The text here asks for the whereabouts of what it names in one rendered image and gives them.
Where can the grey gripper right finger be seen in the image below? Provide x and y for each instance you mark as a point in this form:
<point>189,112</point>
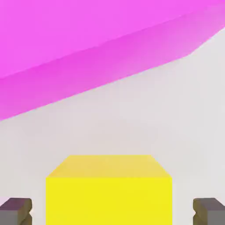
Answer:
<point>211,213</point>

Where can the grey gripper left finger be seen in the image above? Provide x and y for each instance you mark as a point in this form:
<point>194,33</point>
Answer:
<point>12,212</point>

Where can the large magenta box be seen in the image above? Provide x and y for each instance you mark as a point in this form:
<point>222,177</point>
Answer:
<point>73,45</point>

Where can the small yellow cube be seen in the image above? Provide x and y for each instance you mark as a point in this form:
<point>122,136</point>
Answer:
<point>109,196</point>

